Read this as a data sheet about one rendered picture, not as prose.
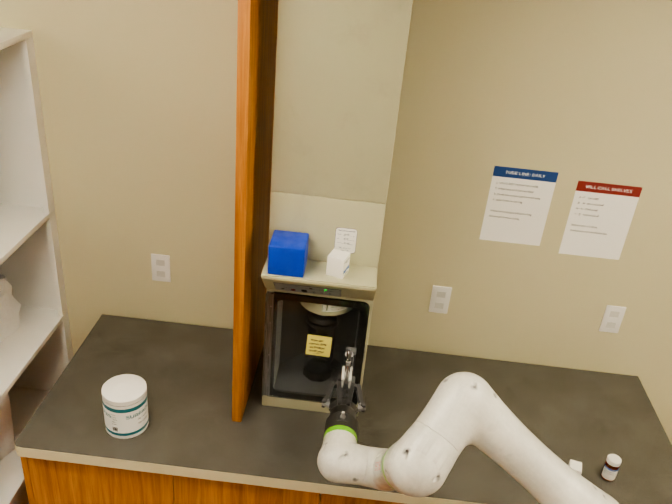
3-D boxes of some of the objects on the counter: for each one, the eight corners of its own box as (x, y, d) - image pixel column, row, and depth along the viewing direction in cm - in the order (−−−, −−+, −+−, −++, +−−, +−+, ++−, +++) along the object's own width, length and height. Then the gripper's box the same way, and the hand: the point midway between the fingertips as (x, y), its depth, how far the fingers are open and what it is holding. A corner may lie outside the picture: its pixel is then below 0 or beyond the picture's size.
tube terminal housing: (273, 358, 246) (283, 159, 209) (361, 369, 245) (387, 170, 208) (261, 405, 224) (269, 191, 187) (358, 416, 223) (386, 204, 186)
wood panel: (259, 332, 259) (273, -72, 192) (266, 333, 259) (284, -71, 192) (231, 421, 216) (238, -59, 149) (241, 422, 216) (252, -58, 149)
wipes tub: (114, 407, 217) (110, 371, 210) (154, 412, 217) (152, 375, 209) (98, 437, 206) (94, 399, 198) (141, 442, 205) (138, 404, 198)
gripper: (369, 416, 189) (371, 363, 209) (317, 409, 189) (325, 357, 210) (366, 436, 192) (369, 381, 213) (315, 429, 193) (323, 376, 213)
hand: (346, 376), depth 208 cm, fingers closed, pressing on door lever
